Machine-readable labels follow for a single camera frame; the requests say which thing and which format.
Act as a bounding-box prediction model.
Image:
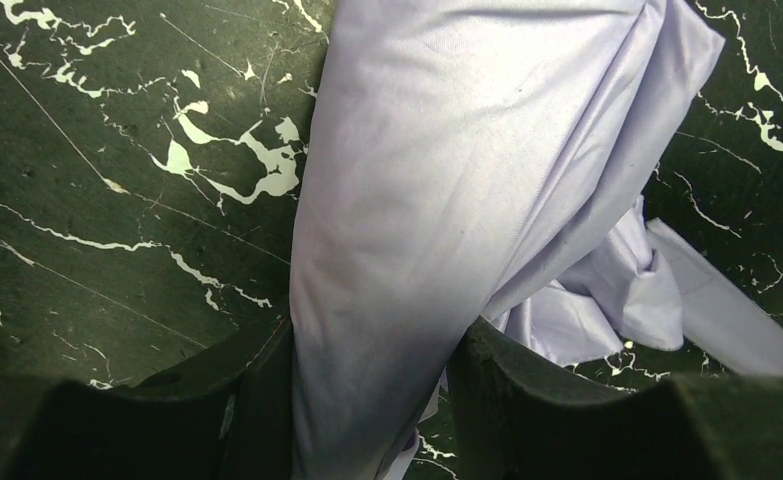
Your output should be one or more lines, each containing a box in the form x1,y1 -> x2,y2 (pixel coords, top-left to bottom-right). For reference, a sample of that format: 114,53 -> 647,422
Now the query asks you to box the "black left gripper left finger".
3,318 -> 293,479

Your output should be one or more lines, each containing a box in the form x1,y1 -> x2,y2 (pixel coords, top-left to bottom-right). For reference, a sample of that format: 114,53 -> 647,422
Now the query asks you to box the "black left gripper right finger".
447,320 -> 783,479

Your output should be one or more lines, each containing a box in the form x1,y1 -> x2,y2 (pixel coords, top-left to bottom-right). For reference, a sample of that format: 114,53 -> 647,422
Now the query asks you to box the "lavender folding umbrella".
290,1 -> 783,479

